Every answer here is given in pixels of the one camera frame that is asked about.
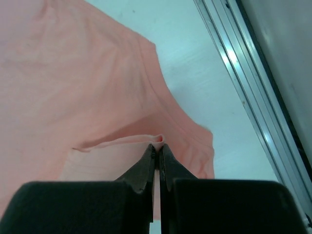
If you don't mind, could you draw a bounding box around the pink t-shirt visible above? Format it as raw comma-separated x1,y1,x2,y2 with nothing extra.
0,0,214,212

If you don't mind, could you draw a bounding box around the aluminium table frame rail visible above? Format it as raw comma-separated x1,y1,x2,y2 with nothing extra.
195,0,312,219

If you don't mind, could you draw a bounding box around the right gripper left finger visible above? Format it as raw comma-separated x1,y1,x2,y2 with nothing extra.
4,145,156,234

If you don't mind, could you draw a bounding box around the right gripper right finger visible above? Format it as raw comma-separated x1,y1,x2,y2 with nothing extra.
159,145,306,234

